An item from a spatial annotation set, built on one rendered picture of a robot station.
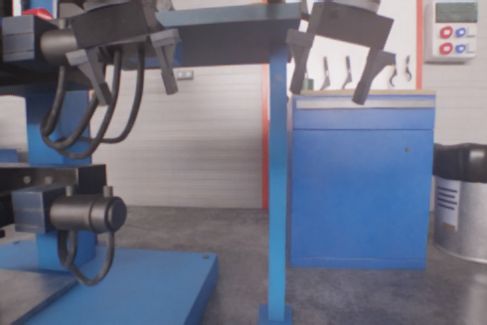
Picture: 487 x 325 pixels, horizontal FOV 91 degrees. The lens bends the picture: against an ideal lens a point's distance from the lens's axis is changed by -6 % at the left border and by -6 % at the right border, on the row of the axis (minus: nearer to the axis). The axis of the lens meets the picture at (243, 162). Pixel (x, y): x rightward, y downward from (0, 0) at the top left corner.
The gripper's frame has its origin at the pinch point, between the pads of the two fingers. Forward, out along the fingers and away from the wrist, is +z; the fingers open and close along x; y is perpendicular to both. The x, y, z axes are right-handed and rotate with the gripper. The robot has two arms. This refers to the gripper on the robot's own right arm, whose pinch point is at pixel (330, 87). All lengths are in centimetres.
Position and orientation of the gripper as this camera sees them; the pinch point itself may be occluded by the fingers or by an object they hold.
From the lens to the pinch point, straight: 51.5
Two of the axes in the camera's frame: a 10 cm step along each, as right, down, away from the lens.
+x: 9.8, 0.9, 2.0
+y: 1.3, 4.7, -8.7
